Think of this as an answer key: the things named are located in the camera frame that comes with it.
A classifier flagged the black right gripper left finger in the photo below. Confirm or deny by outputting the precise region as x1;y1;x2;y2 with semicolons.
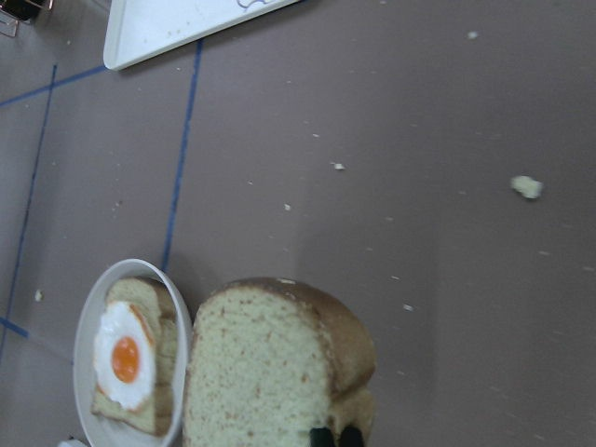
309;427;333;447

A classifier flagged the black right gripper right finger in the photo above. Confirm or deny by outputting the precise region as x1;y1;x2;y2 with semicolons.
338;425;364;447

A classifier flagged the bread slice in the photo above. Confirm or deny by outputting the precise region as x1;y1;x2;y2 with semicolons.
183;278;376;446
91;278;178;437

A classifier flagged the cream bear serving tray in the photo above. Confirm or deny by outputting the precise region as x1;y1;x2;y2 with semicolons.
103;0;294;71

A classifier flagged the fried egg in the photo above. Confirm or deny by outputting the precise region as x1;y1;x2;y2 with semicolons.
93;301;156;412

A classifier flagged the white round plate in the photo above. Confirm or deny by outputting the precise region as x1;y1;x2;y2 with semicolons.
73;259;193;446

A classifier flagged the bread crumb piece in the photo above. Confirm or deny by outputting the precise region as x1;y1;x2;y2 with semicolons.
509;175;544;200

